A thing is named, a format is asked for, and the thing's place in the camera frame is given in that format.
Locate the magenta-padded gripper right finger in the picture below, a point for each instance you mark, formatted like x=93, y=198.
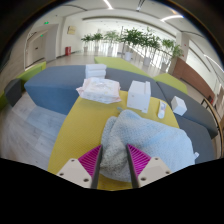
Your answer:
x=151, y=168

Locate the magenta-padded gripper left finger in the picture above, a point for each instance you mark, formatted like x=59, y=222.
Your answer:
x=75, y=170

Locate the light blue towel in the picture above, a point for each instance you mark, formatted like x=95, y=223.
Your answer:
x=150, y=140

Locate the yellow upholstered seat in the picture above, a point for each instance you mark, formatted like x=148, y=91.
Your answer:
x=80, y=133

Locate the grey upholstered seat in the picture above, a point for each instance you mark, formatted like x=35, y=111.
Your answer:
x=53, y=85
x=200, y=140
x=196, y=113

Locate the white tube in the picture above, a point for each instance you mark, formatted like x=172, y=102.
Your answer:
x=162, y=109

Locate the small white cube box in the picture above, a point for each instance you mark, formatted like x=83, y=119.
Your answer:
x=178, y=106

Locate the large white box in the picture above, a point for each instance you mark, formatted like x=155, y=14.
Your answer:
x=138, y=96

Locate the pink white wipes pack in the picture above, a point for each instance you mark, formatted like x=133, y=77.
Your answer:
x=100, y=90

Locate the green upholstered seat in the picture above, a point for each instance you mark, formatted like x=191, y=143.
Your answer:
x=116, y=63
x=33, y=70
x=171, y=82

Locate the dark grey ottoman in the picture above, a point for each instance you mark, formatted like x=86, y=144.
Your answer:
x=13, y=91

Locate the white tissue stack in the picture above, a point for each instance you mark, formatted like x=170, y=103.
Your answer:
x=95, y=70

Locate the wooden reception counter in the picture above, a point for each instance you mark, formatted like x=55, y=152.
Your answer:
x=191, y=75

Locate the red fire cabinet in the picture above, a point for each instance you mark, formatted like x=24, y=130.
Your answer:
x=68, y=51

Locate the white double door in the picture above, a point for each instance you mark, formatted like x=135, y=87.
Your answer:
x=36, y=48

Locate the row of potted plants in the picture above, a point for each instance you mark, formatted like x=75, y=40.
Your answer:
x=133, y=38

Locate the ceiling light strips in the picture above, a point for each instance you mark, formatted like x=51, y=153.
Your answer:
x=171, y=17

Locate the framed wall picture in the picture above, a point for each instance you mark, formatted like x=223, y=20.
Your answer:
x=71, y=30

